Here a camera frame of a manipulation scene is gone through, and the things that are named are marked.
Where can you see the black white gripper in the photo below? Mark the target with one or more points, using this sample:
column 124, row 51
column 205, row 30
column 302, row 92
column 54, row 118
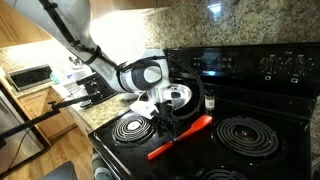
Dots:
column 155, row 96

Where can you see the red silicone spatula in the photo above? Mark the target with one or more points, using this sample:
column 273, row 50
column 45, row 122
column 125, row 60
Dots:
column 196, row 126

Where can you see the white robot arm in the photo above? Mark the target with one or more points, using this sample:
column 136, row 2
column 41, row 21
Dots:
column 68, row 21

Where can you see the stainless steel pan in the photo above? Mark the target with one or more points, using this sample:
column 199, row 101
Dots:
column 178, row 95

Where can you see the small spice jar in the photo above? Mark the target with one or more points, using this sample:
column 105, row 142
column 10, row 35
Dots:
column 209, row 100

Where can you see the black coffee maker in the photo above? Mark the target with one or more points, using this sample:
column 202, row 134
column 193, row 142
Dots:
column 94, row 83

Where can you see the hanging kitchen towel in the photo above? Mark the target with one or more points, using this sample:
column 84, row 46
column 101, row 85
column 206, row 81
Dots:
column 100, row 170

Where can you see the black electric stove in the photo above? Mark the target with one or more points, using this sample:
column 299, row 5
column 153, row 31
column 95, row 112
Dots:
column 264, row 99

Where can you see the dark chair seat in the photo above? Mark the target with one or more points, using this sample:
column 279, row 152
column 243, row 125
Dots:
column 65, row 171

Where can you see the silver toaster oven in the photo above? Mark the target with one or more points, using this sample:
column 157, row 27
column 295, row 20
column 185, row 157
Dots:
column 30, row 77

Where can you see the wooden upper cabinet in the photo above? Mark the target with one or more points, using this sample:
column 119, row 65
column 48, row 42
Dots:
column 15, row 29

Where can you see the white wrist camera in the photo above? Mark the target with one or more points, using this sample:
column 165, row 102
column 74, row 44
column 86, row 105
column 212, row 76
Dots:
column 144, row 108

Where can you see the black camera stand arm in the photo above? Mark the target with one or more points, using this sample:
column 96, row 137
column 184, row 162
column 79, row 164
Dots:
column 54, row 110

